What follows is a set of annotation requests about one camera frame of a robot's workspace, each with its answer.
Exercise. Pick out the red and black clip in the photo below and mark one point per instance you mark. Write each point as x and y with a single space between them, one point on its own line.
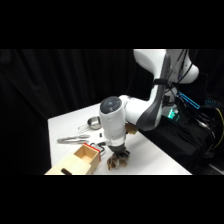
95 146

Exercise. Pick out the black draped robot stand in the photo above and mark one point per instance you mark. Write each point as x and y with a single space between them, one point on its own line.
180 146

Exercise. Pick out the black curtain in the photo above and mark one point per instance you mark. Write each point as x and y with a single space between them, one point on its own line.
40 93

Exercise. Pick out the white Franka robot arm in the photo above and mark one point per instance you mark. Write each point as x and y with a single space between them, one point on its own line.
115 118

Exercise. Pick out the blue lit control box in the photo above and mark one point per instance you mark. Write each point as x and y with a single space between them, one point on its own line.
190 100

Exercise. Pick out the wrist camera with tan mount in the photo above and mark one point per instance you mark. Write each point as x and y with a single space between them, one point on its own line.
131 128

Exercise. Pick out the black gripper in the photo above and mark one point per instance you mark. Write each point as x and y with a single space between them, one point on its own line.
117 148

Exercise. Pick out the open wooden box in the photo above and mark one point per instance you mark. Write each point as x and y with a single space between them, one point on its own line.
78 161

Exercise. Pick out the striped tiger plush toy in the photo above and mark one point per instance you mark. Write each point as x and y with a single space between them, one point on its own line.
115 164

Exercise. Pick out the steel measuring cup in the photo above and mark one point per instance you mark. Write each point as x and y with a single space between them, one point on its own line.
93 123

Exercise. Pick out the silver metal tongs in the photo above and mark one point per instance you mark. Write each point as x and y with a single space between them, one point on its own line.
71 140

